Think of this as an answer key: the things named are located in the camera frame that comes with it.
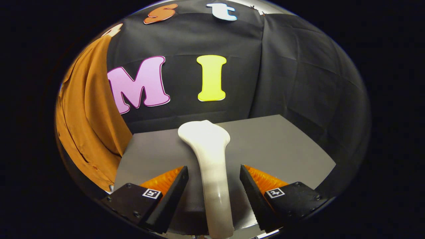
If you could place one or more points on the white garment steamer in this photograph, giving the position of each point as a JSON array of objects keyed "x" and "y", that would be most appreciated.
[{"x": 212, "y": 166}]

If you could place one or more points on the brown button-up shirt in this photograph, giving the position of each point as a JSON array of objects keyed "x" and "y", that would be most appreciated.
[{"x": 89, "y": 126}]

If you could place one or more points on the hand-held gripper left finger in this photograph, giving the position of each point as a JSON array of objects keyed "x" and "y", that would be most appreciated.
[{"x": 172, "y": 196}]

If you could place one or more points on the black backdrop cloth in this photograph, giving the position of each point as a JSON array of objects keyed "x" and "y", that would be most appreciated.
[{"x": 292, "y": 66}]

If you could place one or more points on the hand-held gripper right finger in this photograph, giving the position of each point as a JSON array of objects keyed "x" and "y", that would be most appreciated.
[{"x": 255, "y": 196}]

